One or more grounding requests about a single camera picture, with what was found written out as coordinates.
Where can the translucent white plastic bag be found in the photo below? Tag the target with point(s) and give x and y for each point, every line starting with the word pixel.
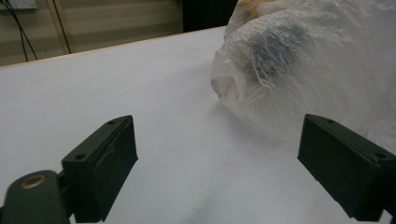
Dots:
pixel 336 68

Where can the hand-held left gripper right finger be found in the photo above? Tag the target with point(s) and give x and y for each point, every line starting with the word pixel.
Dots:
pixel 342 168

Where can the wooden wall post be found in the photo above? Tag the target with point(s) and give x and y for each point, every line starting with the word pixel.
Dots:
pixel 60 28

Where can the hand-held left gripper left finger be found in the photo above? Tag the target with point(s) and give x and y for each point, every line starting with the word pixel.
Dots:
pixel 99 168

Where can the black curtain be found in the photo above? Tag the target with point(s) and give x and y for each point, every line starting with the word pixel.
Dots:
pixel 205 14

